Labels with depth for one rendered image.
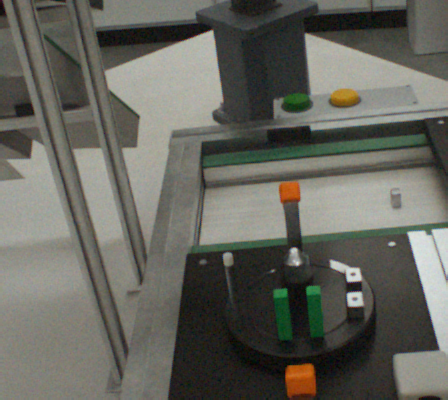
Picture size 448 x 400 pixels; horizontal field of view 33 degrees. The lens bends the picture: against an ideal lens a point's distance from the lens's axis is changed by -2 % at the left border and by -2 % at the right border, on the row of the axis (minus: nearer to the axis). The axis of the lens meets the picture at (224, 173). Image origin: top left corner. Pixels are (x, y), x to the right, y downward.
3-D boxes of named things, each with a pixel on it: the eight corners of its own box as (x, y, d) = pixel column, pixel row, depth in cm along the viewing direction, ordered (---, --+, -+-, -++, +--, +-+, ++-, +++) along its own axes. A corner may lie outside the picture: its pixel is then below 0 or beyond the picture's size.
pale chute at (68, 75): (49, 149, 106) (52, 118, 107) (137, 147, 102) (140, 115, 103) (-72, 80, 79) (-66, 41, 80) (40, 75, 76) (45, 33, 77)
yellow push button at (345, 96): (330, 101, 114) (329, 89, 113) (357, 98, 114) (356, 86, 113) (332, 113, 111) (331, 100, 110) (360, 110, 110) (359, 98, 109)
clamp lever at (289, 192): (286, 257, 76) (278, 182, 75) (306, 255, 76) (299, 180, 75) (286, 267, 73) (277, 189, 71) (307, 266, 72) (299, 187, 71)
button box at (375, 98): (277, 132, 119) (272, 96, 116) (412, 119, 117) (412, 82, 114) (278, 155, 113) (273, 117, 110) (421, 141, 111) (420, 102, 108)
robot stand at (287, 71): (276, 91, 141) (263, -13, 131) (329, 114, 131) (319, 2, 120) (211, 119, 135) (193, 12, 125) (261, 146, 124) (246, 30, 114)
